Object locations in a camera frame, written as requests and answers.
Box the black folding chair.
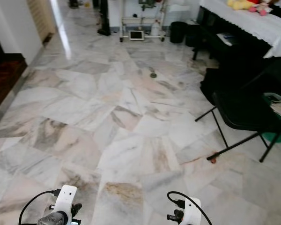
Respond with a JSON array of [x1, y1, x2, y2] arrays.
[[195, 56, 281, 163]]

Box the green plastic basket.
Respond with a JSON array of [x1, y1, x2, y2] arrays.
[[263, 92, 281, 143]]

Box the black bag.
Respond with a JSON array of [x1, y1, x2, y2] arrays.
[[200, 68, 223, 106]]

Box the dark wooden staircase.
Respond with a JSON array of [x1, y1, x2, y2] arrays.
[[0, 39, 29, 118]]

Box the black bench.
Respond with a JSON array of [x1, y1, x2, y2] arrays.
[[193, 7, 277, 61]]

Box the white framed tablet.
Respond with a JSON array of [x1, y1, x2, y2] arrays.
[[129, 30, 145, 41]]

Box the black trash bin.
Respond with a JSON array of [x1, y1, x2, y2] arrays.
[[170, 21, 188, 44]]

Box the black upright stand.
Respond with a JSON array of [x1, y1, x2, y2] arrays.
[[97, 0, 111, 37]]

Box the book with blue cover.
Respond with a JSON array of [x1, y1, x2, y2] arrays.
[[216, 33, 238, 46]]

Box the white plastic bottle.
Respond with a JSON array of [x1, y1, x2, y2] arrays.
[[150, 20, 161, 38]]

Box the light wooden door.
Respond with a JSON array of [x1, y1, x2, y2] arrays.
[[27, 0, 57, 45]]

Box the white metal cart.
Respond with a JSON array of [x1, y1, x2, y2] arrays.
[[119, 0, 165, 43]]

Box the table with white cloth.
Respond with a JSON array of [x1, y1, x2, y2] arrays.
[[199, 0, 281, 59]]

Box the yellow plush toy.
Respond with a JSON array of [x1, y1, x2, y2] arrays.
[[227, 0, 256, 12]]

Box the pink plush toy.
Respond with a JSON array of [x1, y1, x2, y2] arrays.
[[251, 0, 277, 17]]

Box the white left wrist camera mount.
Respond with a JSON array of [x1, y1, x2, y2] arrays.
[[48, 185, 78, 225]]

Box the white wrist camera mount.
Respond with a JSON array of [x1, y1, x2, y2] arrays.
[[180, 198, 202, 225], [48, 185, 78, 225]]

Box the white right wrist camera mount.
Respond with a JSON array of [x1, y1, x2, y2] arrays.
[[180, 198, 202, 225]]

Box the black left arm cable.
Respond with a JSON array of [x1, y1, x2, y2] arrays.
[[18, 189, 62, 225]]

